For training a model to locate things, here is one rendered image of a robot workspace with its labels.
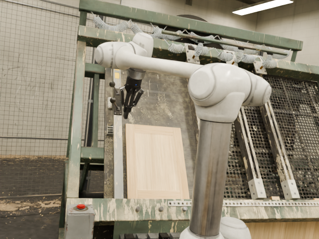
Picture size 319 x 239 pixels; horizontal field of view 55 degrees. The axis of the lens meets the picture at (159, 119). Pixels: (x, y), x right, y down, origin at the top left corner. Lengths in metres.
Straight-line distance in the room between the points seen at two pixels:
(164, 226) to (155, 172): 0.32
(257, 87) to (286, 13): 7.67
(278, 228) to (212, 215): 1.53
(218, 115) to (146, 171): 1.01
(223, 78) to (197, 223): 0.46
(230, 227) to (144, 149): 0.89
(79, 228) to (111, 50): 0.79
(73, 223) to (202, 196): 0.68
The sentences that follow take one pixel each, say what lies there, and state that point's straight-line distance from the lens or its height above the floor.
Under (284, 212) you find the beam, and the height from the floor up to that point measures 0.84.
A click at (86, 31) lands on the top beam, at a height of 1.87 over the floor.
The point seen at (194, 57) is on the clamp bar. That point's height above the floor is 1.80.
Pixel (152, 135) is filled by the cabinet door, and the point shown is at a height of 1.22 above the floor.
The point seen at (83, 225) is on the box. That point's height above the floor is 0.88.
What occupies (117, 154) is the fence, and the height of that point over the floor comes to 1.11.
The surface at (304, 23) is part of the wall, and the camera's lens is 8.24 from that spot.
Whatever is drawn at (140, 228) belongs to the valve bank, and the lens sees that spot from 1.76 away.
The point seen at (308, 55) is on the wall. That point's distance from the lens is 7.96.
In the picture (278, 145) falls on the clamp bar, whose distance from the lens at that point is 2.35.
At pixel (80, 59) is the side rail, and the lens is 2.16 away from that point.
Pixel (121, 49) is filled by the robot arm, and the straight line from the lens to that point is 1.31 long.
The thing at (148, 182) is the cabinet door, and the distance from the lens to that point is 1.84.
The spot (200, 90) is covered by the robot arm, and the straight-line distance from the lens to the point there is 0.90.
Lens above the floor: 1.48
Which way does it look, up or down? 4 degrees down
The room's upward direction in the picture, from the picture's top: 6 degrees clockwise
